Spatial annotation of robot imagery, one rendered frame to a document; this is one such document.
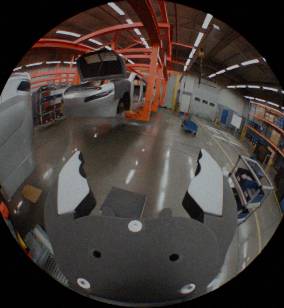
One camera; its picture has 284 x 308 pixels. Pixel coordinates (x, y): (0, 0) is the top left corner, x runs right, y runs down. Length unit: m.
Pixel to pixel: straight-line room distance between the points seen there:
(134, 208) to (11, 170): 1.21
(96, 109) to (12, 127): 1.72
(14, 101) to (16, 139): 0.29
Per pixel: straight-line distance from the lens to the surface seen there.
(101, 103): 2.19
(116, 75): 3.09
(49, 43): 3.77
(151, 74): 3.05
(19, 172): 1.08
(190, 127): 4.76
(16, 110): 0.99
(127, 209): 1.09
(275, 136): 10.25
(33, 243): 1.52
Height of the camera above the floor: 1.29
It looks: 31 degrees down
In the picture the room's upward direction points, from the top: 8 degrees clockwise
